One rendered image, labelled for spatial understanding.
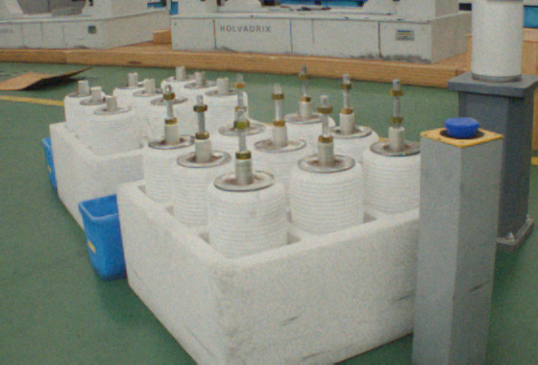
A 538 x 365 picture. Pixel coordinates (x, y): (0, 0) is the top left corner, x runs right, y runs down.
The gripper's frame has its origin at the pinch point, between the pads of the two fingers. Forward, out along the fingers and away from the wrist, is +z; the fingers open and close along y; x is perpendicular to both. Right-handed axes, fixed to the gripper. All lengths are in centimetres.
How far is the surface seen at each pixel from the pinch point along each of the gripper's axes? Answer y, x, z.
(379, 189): -21.9, 8.5, 26.4
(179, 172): 3.9, 2.4, 22.5
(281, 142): -11.2, -1.8, 21.2
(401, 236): -22.5, 14.4, 31.1
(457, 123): -24.8, 24.2, 14.1
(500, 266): -49, 0, 47
